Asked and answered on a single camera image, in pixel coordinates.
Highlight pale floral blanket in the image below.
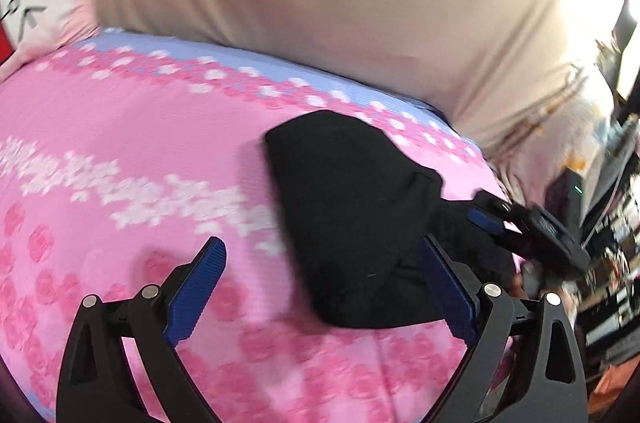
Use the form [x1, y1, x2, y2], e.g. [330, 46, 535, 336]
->
[487, 58, 621, 214]

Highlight pink rose-print bedsheet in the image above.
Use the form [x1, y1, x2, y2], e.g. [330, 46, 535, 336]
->
[0, 28, 521, 423]

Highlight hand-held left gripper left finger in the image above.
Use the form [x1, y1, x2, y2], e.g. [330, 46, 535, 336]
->
[56, 236, 228, 423]

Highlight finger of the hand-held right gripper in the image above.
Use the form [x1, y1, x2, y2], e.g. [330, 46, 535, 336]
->
[466, 209, 526, 254]
[472, 192, 512, 218]

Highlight black pants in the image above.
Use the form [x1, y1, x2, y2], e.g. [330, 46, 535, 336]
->
[263, 109, 518, 329]

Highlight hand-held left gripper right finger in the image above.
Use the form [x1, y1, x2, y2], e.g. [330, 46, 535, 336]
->
[417, 234, 586, 423]

